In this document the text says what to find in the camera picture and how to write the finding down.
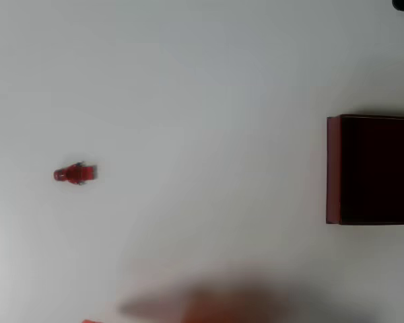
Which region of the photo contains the small red toy figure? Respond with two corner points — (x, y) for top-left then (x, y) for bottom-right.
(53, 161), (99, 186)

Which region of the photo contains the dark red open box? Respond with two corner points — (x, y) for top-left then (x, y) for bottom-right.
(325, 114), (404, 227)

